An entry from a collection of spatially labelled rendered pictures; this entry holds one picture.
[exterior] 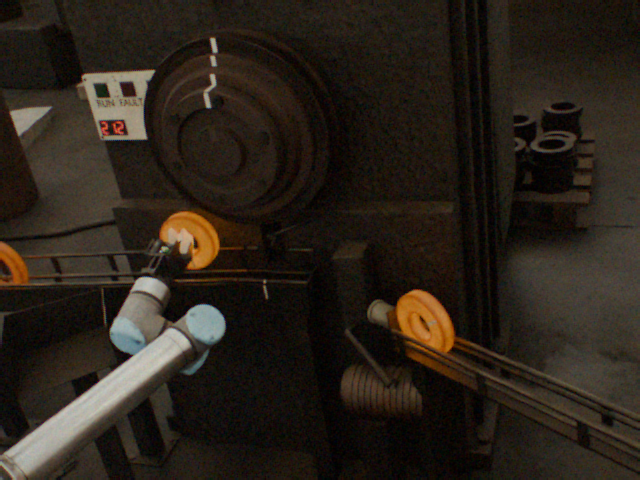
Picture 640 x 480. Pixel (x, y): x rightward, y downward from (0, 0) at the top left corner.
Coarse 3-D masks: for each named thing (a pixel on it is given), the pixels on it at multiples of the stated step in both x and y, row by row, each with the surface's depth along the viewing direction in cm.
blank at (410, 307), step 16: (400, 304) 173; (416, 304) 168; (432, 304) 166; (400, 320) 176; (416, 320) 175; (432, 320) 165; (448, 320) 165; (416, 336) 173; (432, 336) 168; (448, 336) 165
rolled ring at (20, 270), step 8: (0, 248) 224; (8, 248) 225; (0, 256) 225; (8, 256) 224; (16, 256) 226; (8, 264) 226; (16, 264) 225; (24, 264) 228; (16, 272) 226; (24, 272) 228; (0, 280) 235; (16, 280) 228; (24, 280) 229
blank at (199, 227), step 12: (180, 216) 194; (192, 216) 194; (168, 228) 197; (180, 228) 195; (192, 228) 194; (204, 228) 193; (168, 240) 199; (204, 240) 195; (216, 240) 196; (204, 252) 197; (216, 252) 198; (192, 264) 200; (204, 264) 199
